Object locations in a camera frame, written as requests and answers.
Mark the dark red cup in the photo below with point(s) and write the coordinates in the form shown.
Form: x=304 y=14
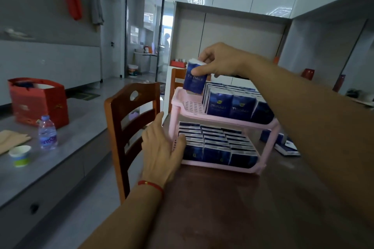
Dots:
x=339 y=83

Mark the glass sliding door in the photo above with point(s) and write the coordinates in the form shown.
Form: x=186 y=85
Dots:
x=164 y=38

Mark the red gift bag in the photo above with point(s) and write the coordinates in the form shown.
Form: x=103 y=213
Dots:
x=38 y=103

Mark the person's left hand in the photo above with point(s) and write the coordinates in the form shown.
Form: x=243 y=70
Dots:
x=156 y=155

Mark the grey hanging cloth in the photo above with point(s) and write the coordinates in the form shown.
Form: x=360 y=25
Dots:
x=96 y=6

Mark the white plastic bucket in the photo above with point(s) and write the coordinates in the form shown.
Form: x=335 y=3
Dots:
x=133 y=70

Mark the person's right thumb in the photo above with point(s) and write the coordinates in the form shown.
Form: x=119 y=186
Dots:
x=210 y=69

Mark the dark doormat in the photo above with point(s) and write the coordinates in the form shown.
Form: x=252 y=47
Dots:
x=83 y=96

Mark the pink plastic two-tier rack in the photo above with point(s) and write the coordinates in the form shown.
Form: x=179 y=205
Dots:
x=190 y=107

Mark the person's right forearm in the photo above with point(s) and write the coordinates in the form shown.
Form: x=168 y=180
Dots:
x=315 y=117

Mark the clear plastic water bottle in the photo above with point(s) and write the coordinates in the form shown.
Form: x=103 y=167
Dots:
x=47 y=135

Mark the grid of blue packs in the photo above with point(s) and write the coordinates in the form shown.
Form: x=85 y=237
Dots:
x=216 y=146

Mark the row of blue packs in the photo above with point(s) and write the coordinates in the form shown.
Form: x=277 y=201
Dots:
x=230 y=103

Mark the brown wooden chair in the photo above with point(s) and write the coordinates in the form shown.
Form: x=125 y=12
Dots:
x=122 y=117
x=176 y=78

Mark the single blue tissue packet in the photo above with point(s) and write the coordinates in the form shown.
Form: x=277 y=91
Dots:
x=194 y=78

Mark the red hanging bag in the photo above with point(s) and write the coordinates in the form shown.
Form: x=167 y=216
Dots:
x=73 y=2

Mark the person's left forearm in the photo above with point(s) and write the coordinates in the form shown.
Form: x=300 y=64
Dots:
x=128 y=219

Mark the loose pile of blue packs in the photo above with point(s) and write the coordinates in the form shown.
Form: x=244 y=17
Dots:
x=285 y=143

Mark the grey sideboard cabinet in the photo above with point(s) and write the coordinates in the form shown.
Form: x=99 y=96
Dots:
x=49 y=175

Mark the person's left thumb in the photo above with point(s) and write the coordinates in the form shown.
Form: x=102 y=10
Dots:
x=159 y=126

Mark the person's right hand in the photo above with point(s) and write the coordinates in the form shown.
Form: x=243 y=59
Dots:
x=230 y=60

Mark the red tray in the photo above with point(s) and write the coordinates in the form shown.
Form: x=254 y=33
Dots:
x=178 y=63

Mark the white green paper cup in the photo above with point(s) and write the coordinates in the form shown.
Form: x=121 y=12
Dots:
x=20 y=155

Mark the brown paper bag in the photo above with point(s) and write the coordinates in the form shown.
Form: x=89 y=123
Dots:
x=11 y=140

